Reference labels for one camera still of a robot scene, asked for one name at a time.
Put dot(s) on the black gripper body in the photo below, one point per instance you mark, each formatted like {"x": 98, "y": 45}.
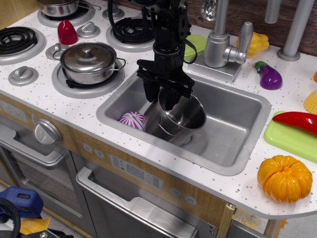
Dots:
{"x": 167, "y": 67}

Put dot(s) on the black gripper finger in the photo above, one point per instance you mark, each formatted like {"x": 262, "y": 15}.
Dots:
{"x": 172, "y": 98}
{"x": 151, "y": 89}

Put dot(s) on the tall steel pot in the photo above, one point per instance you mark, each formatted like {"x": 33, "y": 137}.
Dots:
{"x": 177, "y": 125}

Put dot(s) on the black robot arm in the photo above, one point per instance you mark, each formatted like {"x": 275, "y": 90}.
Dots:
{"x": 166, "y": 13}

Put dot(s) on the lidded steel pot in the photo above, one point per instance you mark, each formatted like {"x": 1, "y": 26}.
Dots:
{"x": 89, "y": 63}

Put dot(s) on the grey sink basin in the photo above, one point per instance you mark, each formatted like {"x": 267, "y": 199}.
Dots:
{"x": 217, "y": 128}

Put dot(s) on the steel pot at back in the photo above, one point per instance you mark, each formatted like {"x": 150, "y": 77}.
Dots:
{"x": 63, "y": 8}

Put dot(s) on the purple white toy onion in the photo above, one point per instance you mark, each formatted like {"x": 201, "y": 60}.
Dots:
{"x": 133, "y": 119}

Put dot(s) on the green plastic plate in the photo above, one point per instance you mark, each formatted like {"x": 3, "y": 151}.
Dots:
{"x": 199, "y": 42}

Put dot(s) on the black rear coil burner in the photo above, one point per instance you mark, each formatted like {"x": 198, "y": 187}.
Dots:
{"x": 133, "y": 30}

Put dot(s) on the black coil burner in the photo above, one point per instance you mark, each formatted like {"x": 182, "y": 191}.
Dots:
{"x": 133, "y": 30}
{"x": 16, "y": 39}

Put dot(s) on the silver toy faucet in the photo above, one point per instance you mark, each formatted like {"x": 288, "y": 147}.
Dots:
{"x": 221, "y": 60}

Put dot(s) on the silver stove knob rear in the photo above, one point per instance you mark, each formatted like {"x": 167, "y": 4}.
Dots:
{"x": 117, "y": 13}

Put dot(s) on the silver stove knob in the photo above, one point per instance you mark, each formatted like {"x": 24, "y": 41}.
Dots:
{"x": 117, "y": 13}
{"x": 88, "y": 31}
{"x": 23, "y": 76}

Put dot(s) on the silver stove knob middle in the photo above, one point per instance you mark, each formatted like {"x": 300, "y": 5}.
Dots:
{"x": 88, "y": 31}

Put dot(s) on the yellow toy bell pepper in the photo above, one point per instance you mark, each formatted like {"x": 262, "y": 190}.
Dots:
{"x": 258, "y": 44}

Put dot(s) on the red toy pepper tip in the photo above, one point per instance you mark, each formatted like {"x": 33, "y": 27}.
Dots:
{"x": 66, "y": 33}

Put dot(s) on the purple toy eggplant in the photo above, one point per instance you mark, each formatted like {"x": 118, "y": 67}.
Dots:
{"x": 270, "y": 78}

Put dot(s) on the silver stove knob hidden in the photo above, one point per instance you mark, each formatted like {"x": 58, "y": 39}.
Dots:
{"x": 55, "y": 49}

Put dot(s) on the silver oven dial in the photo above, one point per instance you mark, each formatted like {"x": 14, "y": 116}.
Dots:
{"x": 46, "y": 133}

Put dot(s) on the grey dishwasher door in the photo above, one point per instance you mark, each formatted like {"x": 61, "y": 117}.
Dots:
{"x": 120, "y": 209}

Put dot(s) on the green cutting board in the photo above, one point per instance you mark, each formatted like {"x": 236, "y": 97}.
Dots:
{"x": 292, "y": 140}

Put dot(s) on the silver stove knob front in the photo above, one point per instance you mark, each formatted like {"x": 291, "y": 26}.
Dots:
{"x": 23, "y": 76}

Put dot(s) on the red toy chili pepper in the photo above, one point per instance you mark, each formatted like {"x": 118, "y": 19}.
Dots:
{"x": 304, "y": 121}

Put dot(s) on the orange toy pumpkin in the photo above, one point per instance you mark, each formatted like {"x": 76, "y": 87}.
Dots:
{"x": 284, "y": 179}

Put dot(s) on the yellow toy corn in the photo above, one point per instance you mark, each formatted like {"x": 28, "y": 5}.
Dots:
{"x": 310, "y": 104}

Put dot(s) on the black left coil burner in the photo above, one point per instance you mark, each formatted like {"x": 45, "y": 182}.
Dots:
{"x": 16, "y": 39}

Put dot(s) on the grey oven door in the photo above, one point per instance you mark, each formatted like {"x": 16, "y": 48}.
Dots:
{"x": 50, "y": 171}

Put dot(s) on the grey post short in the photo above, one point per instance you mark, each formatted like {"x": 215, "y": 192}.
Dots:
{"x": 272, "y": 11}

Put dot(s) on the grey post right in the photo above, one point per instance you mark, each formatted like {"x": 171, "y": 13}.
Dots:
{"x": 290, "y": 51}

